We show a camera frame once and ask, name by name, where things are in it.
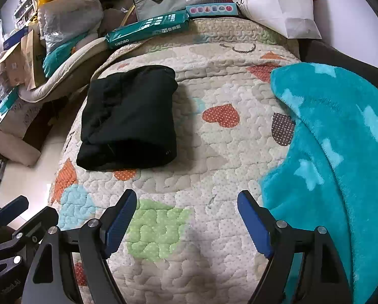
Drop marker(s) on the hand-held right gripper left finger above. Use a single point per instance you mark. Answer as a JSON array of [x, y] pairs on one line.
[[119, 224]]

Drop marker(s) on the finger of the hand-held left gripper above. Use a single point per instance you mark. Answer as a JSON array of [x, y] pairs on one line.
[[11, 211], [37, 224]]

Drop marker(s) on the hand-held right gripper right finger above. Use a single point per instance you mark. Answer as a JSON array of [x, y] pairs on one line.
[[255, 224]]

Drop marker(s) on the black pants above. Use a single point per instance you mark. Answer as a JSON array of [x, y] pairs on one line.
[[128, 120]]

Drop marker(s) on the heart print quilted blanket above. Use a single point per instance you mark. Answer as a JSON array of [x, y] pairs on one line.
[[192, 164]]

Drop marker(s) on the teal star fleece blanket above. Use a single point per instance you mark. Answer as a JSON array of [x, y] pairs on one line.
[[334, 152]]

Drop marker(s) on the cardboard box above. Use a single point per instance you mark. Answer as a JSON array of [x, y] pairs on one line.
[[14, 63]]

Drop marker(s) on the beige cushion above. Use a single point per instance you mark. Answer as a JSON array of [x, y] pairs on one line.
[[65, 69]]

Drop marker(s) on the teal cloth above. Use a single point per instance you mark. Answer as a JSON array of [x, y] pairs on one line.
[[54, 58]]

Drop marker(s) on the black sofa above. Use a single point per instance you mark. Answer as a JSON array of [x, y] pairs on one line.
[[328, 53]]

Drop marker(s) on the green paper packet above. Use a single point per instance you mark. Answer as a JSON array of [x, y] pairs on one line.
[[147, 28]]

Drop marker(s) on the clear plastic bag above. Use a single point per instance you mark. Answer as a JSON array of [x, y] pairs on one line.
[[68, 19]]

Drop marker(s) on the white bookshelf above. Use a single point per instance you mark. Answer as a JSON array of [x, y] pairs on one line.
[[26, 9]]

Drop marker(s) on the light blue toy box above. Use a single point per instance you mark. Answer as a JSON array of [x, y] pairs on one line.
[[211, 10]]

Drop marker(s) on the white paper bag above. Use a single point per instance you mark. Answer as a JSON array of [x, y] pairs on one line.
[[277, 3]]

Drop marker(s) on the white board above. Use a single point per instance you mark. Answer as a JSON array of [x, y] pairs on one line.
[[350, 12]]

